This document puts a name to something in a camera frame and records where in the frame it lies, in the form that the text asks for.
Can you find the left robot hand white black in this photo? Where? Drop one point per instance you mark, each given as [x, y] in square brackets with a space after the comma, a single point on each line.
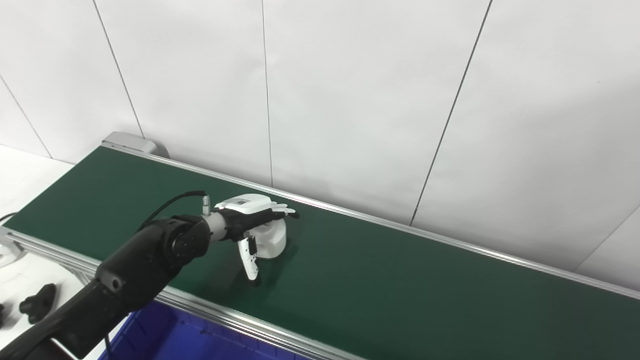
[245, 212]

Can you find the white plastic part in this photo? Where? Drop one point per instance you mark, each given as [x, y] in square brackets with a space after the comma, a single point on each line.
[273, 240]

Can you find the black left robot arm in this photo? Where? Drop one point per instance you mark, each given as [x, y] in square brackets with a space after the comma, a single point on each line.
[135, 270]

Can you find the grey conveyor motor housing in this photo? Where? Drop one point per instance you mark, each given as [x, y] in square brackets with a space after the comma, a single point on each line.
[132, 143]

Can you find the large blue plastic bin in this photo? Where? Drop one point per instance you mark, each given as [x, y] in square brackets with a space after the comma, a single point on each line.
[165, 335]

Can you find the black plastic part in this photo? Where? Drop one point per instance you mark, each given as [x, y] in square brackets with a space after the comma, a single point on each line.
[37, 302]

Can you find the green conveyor belt aluminium frame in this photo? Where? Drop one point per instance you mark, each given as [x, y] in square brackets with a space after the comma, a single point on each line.
[400, 280]

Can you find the aluminium conveyor support bracket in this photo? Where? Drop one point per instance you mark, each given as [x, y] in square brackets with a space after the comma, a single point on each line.
[11, 247]

